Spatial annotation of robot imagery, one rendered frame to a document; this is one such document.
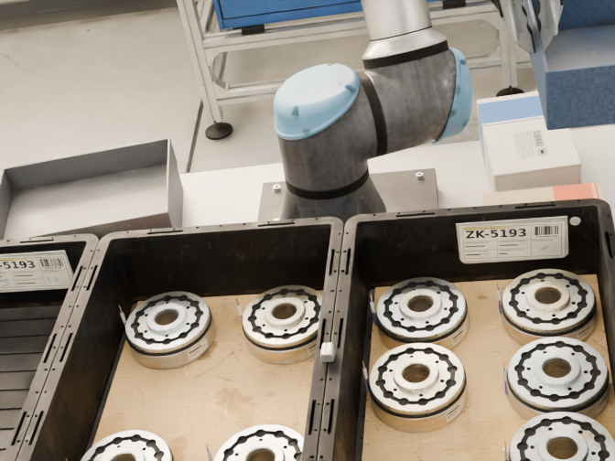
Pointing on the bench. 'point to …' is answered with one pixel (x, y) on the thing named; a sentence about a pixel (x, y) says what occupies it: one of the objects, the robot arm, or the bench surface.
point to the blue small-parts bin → (577, 64)
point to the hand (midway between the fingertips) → (535, 37)
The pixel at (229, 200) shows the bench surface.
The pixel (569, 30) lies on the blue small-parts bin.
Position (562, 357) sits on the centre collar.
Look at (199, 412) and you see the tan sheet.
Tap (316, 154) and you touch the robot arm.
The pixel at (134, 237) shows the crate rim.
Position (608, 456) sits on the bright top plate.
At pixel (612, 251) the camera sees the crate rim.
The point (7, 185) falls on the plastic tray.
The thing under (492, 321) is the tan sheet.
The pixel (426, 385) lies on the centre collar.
